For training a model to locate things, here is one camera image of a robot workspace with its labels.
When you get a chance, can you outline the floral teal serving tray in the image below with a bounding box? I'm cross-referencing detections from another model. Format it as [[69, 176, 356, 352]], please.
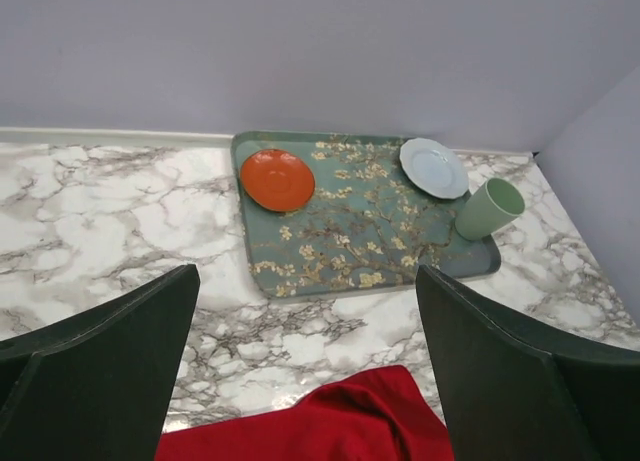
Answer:
[[231, 131, 501, 298]]

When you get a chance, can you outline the green cup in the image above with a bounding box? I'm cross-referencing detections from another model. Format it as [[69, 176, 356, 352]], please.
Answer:
[[454, 178, 526, 241]]

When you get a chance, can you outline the red cloth napkin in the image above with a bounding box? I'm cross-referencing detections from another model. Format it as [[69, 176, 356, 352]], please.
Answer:
[[155, 365, 454, 461]]

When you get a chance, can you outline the orange saucer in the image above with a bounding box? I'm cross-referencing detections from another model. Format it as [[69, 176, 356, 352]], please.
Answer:
[[239, 149, 316, 213]]

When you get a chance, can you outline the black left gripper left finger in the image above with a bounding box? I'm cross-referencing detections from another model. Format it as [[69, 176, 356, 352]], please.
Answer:
[[1, 264, 200, 460]]

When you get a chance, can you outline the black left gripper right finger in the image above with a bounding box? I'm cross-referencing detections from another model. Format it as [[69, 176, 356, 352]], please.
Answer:
[[416, 265, 639, 460]]

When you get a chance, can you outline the light blue plate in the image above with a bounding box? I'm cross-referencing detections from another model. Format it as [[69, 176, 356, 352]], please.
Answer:
[[399, 138, 469, 200]]

